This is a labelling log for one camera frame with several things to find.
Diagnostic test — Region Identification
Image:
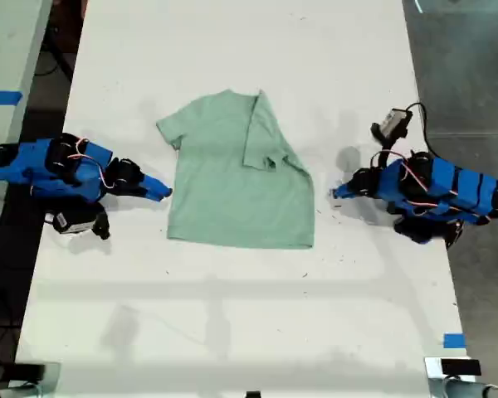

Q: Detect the black camera cable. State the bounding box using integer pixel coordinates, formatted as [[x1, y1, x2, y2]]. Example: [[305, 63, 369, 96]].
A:
[[403, 102, 441, 161]]

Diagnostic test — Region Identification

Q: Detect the metal table clamp plate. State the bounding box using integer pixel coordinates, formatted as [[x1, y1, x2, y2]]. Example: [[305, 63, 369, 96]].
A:
[[423, 356, 483, 381]]

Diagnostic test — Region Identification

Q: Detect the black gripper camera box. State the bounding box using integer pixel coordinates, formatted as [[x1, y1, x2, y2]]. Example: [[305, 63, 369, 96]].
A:
[[45, 206, 111, 241], [371, 108, 413, 141]]

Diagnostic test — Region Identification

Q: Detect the small black box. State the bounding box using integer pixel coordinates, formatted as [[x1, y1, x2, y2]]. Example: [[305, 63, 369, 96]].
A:
[[440, 359, 481, 376], [13, 362, 46, 381]]

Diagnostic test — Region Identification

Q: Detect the black floor cable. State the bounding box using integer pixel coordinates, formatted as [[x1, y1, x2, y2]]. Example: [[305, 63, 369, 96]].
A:
[[35, 24, 75, 83]]

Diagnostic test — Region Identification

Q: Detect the pale green T-shirt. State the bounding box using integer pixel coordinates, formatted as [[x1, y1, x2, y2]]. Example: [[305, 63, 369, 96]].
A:
[[155, 88, 316, 250]]

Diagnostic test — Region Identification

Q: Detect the black camera stalk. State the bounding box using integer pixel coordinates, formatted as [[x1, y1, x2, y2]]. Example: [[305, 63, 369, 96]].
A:
[[369, 136, 400, 169]]

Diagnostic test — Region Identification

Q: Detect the white side table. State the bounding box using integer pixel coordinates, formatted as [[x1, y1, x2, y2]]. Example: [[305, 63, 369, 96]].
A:
[[0, 0, 54, 273]]

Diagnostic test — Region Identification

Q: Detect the square blue tape piece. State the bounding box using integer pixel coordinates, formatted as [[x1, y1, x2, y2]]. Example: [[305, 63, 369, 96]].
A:
[[443, 332, 467, 349]]

